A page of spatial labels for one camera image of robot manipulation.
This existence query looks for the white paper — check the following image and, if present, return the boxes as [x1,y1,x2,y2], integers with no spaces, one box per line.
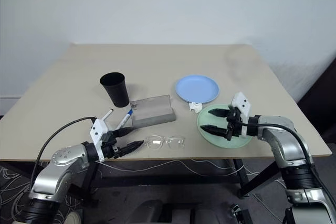
[189,101,204,113]

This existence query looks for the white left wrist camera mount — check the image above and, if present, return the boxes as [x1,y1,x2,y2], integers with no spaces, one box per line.
[89,119,109,162]

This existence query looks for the dark furniture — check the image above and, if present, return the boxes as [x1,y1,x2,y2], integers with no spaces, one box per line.
[296,58,336,143]

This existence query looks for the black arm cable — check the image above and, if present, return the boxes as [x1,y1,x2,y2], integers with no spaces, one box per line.
[30,116,97,190]
[240,121,336,204]

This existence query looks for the black table crossbar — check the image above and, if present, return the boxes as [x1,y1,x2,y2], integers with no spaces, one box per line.
[96,174,243,186]

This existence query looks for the green plate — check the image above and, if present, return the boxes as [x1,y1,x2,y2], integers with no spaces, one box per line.
[197,103,259,147]

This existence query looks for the clear frame glasses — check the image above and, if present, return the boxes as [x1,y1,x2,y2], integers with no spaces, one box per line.
[144,135,187,151]

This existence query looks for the grey glasses case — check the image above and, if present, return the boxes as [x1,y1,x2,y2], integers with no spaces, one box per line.
[129,94,176,128]

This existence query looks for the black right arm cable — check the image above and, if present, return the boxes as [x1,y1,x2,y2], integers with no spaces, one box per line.
[240,121,336,204]

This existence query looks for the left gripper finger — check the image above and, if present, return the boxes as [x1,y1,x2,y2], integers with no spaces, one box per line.
[119,140,145,157]
[114,127,135,138]

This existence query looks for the black metal bracket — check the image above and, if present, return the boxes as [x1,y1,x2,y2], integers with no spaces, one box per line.
[230,204,250,224]

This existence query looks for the white marker with black cap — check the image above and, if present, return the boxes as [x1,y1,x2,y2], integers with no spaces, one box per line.
[101,108,114,122]

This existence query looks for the thin white wire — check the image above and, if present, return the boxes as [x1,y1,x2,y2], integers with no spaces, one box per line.
[98,158,262,178]

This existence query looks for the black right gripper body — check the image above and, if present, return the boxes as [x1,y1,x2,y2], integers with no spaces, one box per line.
[225,105,247,141]

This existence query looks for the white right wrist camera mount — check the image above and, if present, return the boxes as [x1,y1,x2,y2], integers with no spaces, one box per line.
[230,92,253,137]

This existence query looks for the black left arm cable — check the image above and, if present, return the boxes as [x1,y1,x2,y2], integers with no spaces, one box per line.
[30,116,97,190]

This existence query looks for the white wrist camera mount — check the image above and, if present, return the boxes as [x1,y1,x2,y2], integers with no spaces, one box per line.
[89,119,109,162]
[230,92,253,137]

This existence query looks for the black table leg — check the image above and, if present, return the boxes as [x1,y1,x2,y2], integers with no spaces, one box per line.
[233,158,252,199]
[78,160,102,204]

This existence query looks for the white marker with blue cap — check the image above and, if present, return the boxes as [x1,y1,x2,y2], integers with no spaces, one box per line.
[115,108,133,130]

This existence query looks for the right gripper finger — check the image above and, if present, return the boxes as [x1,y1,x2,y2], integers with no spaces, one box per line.
[208,108,230,118]
[200,124,228,139]

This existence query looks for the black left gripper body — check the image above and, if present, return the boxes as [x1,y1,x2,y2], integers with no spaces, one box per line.
[101,129,124,159]

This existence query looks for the black plastic cup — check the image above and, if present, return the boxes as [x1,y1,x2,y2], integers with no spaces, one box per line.
[99,72,130,109]

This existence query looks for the blue plate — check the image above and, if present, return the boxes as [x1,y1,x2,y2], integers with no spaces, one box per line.
[175,74,220,104]

